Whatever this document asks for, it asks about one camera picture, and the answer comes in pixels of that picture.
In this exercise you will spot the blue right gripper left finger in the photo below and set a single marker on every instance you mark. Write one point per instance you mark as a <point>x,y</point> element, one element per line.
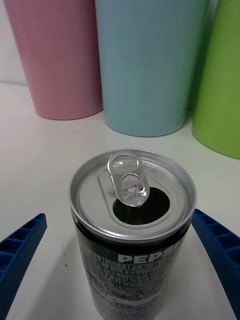
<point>20,257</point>

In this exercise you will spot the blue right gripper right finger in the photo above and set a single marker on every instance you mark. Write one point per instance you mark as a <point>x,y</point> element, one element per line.
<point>222,250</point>

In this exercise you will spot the black drink can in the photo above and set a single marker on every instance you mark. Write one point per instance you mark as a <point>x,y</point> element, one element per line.
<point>130,262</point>

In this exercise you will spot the green plastic bin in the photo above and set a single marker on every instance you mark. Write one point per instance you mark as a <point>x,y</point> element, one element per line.
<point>220,87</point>

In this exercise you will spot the pale blue plastic bin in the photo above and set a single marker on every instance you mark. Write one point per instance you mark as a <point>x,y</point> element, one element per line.
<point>150,70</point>

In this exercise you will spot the pink plastic bin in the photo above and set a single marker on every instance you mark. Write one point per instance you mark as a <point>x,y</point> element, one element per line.
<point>57,57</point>

